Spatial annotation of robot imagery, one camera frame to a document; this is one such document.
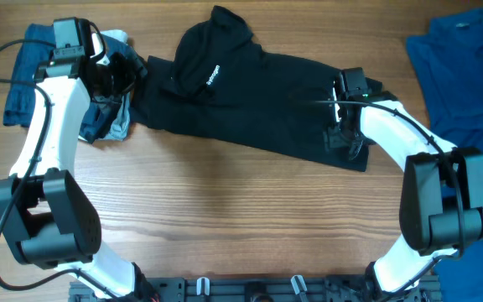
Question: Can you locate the black polo shirt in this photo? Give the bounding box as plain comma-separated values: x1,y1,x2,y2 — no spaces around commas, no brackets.
130,6,369,171

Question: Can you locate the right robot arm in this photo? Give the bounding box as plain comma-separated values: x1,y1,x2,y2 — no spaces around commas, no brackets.
325,68,483,301

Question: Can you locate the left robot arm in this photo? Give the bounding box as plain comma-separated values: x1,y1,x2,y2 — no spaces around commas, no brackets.
0,17,158,301

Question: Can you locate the folded navy blue garment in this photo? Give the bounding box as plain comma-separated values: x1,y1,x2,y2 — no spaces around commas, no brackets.
3,23,148,144

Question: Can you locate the blue polo shirt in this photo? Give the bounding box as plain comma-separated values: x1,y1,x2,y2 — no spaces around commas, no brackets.
406,8,483,301

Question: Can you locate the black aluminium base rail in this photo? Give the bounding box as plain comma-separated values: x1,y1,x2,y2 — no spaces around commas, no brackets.
68,274,442,302

